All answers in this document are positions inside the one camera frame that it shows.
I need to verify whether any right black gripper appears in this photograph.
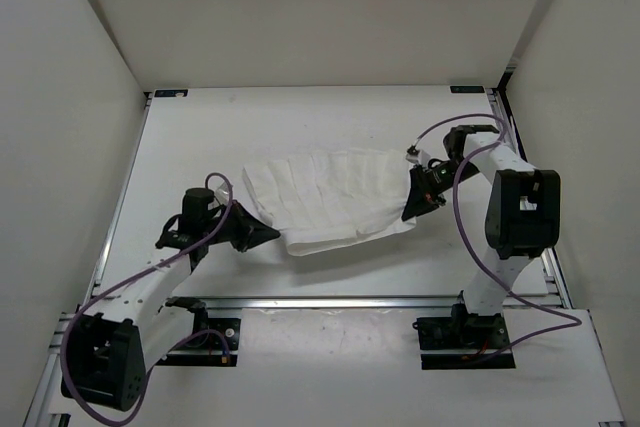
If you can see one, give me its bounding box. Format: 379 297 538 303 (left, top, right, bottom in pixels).
402 158 481 221

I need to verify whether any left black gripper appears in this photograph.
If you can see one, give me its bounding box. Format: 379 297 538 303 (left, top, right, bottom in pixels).
202 199 278 252

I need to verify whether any white pleated skirt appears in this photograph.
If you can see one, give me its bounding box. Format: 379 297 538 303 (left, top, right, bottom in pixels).
243 149 417 257

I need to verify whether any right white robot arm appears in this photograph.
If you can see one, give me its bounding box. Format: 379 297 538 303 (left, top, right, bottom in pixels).
401 125 561 347

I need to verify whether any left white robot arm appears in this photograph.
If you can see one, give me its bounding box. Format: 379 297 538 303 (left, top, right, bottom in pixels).
61 187 280 412

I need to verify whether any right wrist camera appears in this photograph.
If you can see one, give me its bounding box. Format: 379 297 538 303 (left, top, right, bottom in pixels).
405 145 431 168

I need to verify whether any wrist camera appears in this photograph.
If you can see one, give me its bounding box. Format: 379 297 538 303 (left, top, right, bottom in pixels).
214 186 234 208
405 145 431 168

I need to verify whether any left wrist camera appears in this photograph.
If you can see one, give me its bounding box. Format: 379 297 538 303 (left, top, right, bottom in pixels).
214 186 234 208

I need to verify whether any aluminium frame rail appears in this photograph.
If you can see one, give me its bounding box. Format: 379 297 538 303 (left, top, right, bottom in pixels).
82 294 571 313

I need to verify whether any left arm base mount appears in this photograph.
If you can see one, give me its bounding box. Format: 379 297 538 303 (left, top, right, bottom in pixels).
157 297 242 368

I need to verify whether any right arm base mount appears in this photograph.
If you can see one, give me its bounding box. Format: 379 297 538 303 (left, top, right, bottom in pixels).
412 301 516 371

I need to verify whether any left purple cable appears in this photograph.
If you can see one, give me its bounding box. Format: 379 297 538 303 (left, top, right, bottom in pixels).
59 172 235 427

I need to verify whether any purple cable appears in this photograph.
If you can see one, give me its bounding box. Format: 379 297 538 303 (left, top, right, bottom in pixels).
59 172 235 427
412 112 584 363

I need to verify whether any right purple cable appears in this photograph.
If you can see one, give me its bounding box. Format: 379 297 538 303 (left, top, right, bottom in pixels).
412 112 584 363

